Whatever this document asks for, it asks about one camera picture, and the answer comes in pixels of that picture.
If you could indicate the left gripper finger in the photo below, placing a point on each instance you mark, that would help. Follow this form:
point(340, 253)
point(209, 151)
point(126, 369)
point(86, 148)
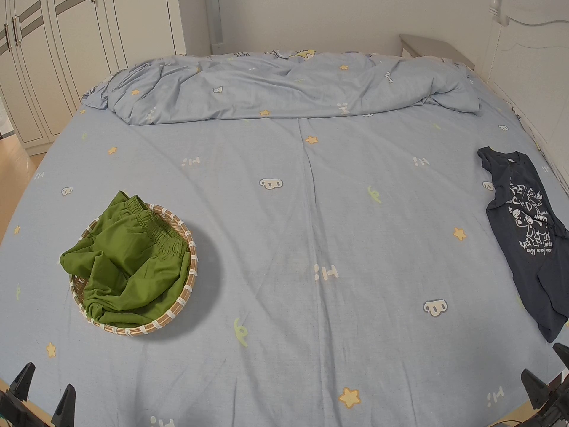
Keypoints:
point(23, 385)
point(64, 409)

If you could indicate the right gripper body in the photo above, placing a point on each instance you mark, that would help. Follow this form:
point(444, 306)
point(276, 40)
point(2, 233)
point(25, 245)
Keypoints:
point(558, 405)

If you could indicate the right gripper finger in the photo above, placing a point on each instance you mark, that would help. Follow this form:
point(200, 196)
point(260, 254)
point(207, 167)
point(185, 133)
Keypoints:
point(535, 387)
point(562, 355)

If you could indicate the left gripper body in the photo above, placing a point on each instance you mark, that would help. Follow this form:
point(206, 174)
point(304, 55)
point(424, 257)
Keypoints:
point(17, 414)

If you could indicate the green shorts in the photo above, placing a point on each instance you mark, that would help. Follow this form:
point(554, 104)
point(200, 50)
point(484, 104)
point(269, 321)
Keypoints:
point(124, 265)

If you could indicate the round woven basket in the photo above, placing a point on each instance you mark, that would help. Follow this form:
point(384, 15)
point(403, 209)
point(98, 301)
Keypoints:
point(189, 278)

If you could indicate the bed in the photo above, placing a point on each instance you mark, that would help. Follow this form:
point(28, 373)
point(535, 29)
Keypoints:
point(311, 238)

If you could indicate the dark blue T-shirt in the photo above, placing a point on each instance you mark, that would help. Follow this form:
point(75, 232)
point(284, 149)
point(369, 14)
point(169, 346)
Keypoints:
point(515, 185)

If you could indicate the grey bedside table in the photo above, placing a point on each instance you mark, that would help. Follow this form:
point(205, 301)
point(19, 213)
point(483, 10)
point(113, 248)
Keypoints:
point(431, 49)

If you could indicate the white wardrobe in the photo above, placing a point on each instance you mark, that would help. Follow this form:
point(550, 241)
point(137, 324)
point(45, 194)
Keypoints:
point(89, 38)

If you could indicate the pale blue quilt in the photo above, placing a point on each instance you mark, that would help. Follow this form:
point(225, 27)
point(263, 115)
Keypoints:
point(266, 87)

